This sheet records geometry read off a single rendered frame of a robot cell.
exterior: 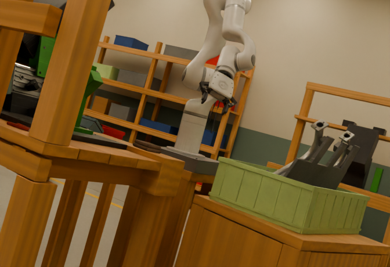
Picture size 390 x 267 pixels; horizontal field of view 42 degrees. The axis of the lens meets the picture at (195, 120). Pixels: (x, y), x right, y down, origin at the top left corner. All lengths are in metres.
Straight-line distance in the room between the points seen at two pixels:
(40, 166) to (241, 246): 0.76
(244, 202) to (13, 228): 0.82
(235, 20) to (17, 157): 1.07
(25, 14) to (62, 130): 0.38
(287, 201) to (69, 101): 0.83
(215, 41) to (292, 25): 5.52
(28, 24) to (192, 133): 1.03
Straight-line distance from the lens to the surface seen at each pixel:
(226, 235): 1.88
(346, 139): 2.22
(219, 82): 1.97
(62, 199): 2.89
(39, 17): 1.60
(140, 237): 2.03
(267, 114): 7.65
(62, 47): 1.56
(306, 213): 1.80
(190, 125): 2.35
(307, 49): 7.68
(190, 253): 2.00
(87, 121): 2.32
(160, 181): 1.94
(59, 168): 1.69
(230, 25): 2.15
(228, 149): 7.62
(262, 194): 1.87
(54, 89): 1.54
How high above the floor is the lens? 1.04
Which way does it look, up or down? 1 degrees up
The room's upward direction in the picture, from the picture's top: 16 degrees clockwise
